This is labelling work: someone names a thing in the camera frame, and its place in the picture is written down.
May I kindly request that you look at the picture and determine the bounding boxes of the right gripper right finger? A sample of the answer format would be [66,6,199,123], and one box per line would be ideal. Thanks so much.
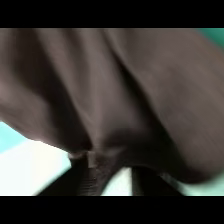
[130,166,184,197]

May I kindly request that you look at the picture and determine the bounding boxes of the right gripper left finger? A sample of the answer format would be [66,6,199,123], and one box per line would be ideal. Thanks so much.
[37,151,125,197]

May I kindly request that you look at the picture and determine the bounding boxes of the brown garment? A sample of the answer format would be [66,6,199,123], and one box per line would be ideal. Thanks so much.
[0,27,224,185]

